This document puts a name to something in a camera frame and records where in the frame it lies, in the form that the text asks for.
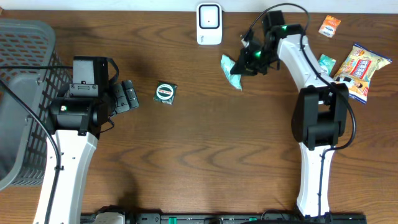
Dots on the grey plastic basket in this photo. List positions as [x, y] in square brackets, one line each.
[32, 69]

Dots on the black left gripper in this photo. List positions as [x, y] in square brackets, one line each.
[122, 91]

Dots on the teal tissue pack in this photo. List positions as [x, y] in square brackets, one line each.
[326, 63]

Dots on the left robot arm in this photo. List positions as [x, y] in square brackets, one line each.
[74, 120]

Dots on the large yellow snack bag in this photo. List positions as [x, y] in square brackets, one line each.
[358, 69]

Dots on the orange tissue pack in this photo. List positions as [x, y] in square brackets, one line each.
[329, 26]

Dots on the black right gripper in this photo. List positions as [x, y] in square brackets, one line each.
[242, 65]

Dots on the white barcode scanner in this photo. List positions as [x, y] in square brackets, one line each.
[209, 23]

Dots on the teal wet wipes pack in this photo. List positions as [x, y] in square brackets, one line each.
[227, 64]

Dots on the green Zam-Buk box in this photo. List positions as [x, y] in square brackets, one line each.
[165, 93]

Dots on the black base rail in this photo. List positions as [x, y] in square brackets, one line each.
[272, 217]

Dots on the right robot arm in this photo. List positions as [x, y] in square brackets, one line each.
[319, 117]

